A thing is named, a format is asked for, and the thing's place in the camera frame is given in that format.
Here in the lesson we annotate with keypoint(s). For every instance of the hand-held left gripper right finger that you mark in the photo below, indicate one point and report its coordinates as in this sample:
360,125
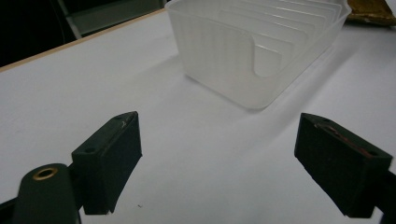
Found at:
339,161

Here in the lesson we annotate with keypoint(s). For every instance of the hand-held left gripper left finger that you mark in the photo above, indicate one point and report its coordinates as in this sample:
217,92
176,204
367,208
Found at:
107,161

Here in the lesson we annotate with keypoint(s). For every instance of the translucent white plastic rack box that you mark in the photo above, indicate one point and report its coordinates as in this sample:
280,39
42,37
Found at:
224,53

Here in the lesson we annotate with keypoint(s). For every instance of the golden brown packet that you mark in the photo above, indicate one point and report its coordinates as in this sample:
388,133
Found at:
370,12

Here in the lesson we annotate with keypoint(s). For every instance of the grey metal shelf frame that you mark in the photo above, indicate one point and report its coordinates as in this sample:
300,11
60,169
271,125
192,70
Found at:
106,17

